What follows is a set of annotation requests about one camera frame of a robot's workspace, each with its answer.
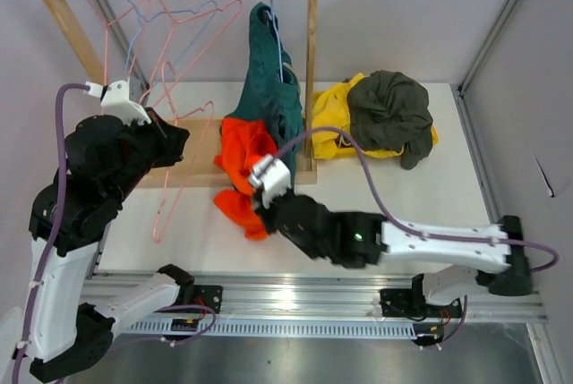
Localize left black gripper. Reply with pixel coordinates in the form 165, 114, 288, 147
107, 106, 190, 203

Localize pink wire hanger orange shorts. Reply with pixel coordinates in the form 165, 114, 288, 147
151, 60, 216, 244

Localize yellow shorts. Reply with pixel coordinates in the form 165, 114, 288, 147
312, 70, 439, 170

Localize pink wire hanger olive shorts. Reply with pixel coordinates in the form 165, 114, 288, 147
138, 0, 243, 104

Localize light blue wire hanger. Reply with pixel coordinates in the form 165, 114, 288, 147
124, 0, 218, 73

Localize dark green shorts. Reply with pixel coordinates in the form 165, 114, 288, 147
228, 2, 304, 148

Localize olive green shorts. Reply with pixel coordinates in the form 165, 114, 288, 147
346, 70, 433, 170

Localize blue wire hanger green shorts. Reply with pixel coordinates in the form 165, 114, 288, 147
269, 0, 285, 82

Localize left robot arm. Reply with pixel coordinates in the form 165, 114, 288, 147
26, 107, 194, 383

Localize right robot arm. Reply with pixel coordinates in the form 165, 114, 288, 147
253, 190, 533, 316

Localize wooden clothes rack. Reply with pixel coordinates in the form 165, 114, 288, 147
42, 0, 318, 188

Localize yellow plastic tray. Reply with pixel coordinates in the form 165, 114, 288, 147
312, 83, 356, 160

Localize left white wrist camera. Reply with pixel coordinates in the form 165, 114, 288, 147
84, 79, 151, 125

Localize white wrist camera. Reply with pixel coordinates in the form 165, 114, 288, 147
84, 79, 151, 125
247, 154, 292, 209

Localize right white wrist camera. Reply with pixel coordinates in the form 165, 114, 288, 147
247, 154, 292, 209

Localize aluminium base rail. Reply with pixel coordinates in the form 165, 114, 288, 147
78, 272, 547, 323

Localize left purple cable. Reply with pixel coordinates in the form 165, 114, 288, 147
9, 81, 218, 384

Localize purple cable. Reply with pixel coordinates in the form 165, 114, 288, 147
9, 81, 218, 384
272, 125, 560, 354

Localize slotted cable duct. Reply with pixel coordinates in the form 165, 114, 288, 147
125, 316, 440, 340

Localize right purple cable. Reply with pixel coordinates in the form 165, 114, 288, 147
272, 125, 560, 354

